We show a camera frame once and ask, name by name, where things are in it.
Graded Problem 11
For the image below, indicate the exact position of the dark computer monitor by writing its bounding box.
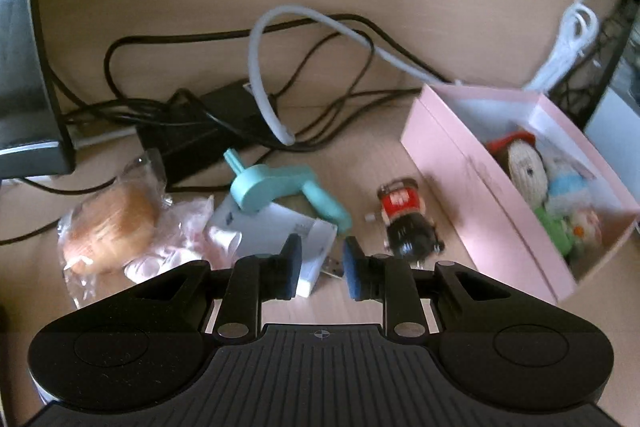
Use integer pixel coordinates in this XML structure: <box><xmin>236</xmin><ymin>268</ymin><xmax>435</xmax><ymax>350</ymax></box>
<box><xmin>0</xmin><ymin>0</ymin><xmax>77</xmax><ymax>180</ymax></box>

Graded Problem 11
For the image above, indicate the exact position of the crochet doll with red hat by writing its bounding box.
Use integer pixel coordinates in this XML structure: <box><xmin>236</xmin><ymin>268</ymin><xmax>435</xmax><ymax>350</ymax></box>
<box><xmin>487</xmin><ymin>133</ymin><xmax>576</xmax><ymax>258</ymax></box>

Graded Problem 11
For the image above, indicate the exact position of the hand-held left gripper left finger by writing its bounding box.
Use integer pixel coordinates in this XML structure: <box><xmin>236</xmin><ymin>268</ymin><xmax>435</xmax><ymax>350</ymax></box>
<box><xmin>131</xmin><ymin>234</ymin><xmax>304</xmax><ymax>348</ymax></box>

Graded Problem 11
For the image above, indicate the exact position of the bread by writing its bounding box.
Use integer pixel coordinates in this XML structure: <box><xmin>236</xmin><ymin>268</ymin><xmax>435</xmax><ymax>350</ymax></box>
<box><xmin>57</xmin><ymin>149</ymin><xmax>173</xmax><ymax>310</ymax></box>

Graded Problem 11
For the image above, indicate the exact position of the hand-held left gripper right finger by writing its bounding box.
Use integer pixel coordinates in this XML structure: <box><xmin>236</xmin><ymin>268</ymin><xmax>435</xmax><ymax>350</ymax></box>
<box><xmin>342</xmin><ymin>236</ymin><xmax>511</xmax><ymax>348</ymax></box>

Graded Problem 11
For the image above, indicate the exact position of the white battery charger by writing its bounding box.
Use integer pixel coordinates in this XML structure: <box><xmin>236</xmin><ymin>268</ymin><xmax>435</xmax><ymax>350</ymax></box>
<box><xmin>206</xmin><ymin>199</ymin><xmax>346</xmax><ymax>299</ymax></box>

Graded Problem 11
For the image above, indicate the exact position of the small orange and white plush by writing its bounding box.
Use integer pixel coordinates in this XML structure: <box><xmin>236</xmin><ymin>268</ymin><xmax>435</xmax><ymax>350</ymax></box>
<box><xmin>567</xmin><ymin>207</ymin><xmax>603</xmax><ymax>253</ymax></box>

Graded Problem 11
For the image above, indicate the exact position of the white cable bundle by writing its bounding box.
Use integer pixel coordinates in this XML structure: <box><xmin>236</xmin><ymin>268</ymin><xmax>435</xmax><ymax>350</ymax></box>
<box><xmin>522</xmin><ymin>0</ymin><xmax>613</xmax><ymax>95</ymax></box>

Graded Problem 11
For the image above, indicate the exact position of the pink cardboard box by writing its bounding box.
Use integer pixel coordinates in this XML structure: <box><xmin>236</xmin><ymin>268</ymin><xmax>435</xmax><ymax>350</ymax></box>
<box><xmin>400</xmin><ymin>83</ymin><xmax>640</xmax><ymax>305</ymax></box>

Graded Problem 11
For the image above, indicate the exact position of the red shirt black hair figurine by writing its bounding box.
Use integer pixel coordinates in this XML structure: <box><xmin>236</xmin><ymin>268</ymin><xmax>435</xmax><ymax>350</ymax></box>
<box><xmin>365</xmin><ymin>177</ymin><xmax>446</xmax><ymax>264</ymax></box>

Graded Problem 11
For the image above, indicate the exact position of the pink translucent plastic packet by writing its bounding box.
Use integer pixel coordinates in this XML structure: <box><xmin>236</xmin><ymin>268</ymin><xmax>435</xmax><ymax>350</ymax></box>
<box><xmin>125</xmin><ymin>197</ymin><xmax>242</xmax><ymax>283</ymax></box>

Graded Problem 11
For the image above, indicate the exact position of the black cable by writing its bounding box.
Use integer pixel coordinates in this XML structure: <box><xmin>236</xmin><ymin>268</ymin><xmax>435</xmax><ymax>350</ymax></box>
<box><xmin>50</xmin><ymin>13</ymin><xmax>451</xmax><ymax>148</ymax></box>
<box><xmin>270</xmin><ymin>27</ymin><xmax>423</xmax><ymax>142</ymax></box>

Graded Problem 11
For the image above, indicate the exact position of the thick white cable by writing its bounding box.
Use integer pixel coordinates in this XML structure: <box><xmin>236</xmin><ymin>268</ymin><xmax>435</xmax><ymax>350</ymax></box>
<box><xmin>248</xmin><ymin>5</ymin><xmax>463</xmax><ymax>145</ymax></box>

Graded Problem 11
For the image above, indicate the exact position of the white and blue plush toy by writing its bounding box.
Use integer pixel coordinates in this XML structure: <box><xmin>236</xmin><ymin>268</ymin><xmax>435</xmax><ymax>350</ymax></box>
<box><xmin>542</xmin><ymin>154</ymin><xmax>598</xmax><ymax>212</ymax></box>

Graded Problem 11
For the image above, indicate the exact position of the black power adapter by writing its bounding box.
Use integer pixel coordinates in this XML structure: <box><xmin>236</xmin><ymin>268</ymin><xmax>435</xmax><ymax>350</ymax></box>
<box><xmin>137</xmin><ymin>79</ymin><xmax>273</xmax><ymax>185</ymax></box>

